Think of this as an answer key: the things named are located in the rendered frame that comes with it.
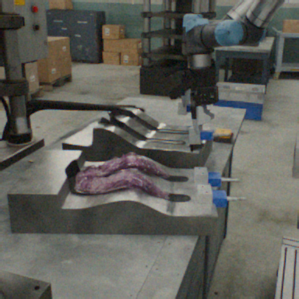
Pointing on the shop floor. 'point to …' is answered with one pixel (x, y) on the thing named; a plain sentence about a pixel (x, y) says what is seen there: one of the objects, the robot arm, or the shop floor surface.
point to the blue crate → (254, 110)
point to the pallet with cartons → (55, 64)
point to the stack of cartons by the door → (120, 47)
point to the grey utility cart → (281, 56)
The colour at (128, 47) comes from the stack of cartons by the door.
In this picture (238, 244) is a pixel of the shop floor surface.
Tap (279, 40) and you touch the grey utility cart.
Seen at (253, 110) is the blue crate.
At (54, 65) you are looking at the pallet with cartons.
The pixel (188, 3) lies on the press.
